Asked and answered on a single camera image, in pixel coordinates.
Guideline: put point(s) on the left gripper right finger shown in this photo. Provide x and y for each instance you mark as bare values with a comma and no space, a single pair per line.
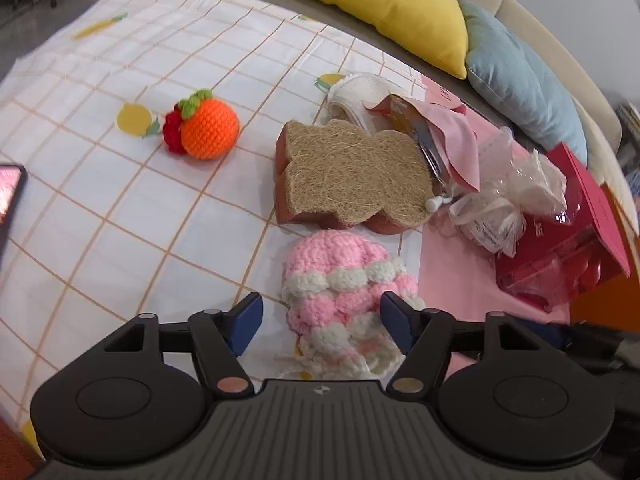
497,388

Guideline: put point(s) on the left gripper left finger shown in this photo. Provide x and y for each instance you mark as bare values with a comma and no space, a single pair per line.
146,388

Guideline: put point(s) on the pink white crochet hat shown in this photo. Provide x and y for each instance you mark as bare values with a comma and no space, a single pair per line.
333,282

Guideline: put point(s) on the orange crochet fruit toy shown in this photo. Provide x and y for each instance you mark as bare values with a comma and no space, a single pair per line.
201,127

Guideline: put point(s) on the brown bear-shaped sponge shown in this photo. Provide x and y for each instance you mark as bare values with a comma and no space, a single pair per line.
336,176

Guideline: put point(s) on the orange cardboard box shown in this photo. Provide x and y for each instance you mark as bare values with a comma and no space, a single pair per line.
614,302

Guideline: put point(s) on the red lidded candy box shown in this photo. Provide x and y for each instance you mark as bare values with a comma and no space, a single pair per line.
560,258

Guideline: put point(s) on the pink table mat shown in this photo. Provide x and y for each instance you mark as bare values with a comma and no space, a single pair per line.
455,274

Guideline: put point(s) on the smartphone with pink screen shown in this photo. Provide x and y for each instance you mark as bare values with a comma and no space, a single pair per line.
13,178

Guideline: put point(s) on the pink cloth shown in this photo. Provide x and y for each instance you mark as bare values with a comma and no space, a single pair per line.
445,138

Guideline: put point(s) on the checked lemon tablecloth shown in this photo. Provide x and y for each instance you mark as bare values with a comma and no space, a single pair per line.
112,225

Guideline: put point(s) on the blue pillow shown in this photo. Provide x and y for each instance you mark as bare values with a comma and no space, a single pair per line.
514,80

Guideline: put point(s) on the beige sofa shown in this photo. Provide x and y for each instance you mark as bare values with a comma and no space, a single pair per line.
591,45

